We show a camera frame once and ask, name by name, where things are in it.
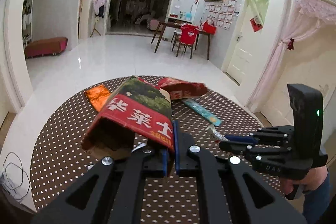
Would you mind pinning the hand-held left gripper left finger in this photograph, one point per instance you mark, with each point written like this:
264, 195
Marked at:
126, 187

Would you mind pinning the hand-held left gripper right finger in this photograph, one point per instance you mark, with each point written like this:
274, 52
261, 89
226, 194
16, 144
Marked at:
176, 150

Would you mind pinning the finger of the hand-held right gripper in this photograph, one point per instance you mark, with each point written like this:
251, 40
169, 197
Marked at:
240, 139
236, 147

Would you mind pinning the silver foil wrapper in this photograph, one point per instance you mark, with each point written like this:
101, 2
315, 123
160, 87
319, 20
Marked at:
216, 133

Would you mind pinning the toothpaste tube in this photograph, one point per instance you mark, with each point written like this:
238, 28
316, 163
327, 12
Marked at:
202, 111

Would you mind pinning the red and green cardboard box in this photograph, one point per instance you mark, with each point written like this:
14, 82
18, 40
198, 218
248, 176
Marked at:
139, 108

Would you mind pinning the red snack bag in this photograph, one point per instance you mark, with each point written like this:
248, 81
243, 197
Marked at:
183, 90

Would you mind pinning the orange foil packet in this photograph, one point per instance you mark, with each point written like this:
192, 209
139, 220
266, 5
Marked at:
97, 96

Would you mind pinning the person's right hand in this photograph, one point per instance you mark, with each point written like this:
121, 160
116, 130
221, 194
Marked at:
316, 178

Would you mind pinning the pink lace curtain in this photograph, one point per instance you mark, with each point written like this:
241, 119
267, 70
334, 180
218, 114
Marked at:
265, 77

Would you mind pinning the person's blue jeans leg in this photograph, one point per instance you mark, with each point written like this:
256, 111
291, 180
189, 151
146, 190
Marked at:
317, 205

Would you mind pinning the round polka-dot table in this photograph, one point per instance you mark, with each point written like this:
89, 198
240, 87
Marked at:
65, 134

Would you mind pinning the red curtain bow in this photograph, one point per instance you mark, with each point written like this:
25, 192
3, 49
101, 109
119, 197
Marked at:
290, 44

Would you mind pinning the wooden dining chair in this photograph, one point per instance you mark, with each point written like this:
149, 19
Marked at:
183, 49

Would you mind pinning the red gift bag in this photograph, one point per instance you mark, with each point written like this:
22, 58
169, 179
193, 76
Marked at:
209, 28

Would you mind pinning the red chair cover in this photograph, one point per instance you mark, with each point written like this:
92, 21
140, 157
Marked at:
189, 35

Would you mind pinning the red paper door decoration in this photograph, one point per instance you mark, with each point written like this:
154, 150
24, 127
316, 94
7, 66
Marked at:
256, 24

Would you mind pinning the dark wooden dining table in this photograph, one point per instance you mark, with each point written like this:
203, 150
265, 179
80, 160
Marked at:
168, 24

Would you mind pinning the white sideboard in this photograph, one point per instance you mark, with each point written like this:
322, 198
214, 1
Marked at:
174, 19

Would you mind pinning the wooden coat stand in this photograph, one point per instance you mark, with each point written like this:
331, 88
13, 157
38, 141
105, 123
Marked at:
95, 27

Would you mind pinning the dark glass sliding door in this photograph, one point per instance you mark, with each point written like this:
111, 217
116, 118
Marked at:
131, 3

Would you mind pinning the red upholstered bench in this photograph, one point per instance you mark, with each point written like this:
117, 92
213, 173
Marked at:
46, 45

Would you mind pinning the pink hanging garment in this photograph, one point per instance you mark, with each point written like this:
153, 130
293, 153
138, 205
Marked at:
99, 1

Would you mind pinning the white shelf rack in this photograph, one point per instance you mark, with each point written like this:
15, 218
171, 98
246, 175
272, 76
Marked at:
27, 16

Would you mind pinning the group of wall certificates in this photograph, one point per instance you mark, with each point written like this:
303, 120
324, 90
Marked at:
223, 14

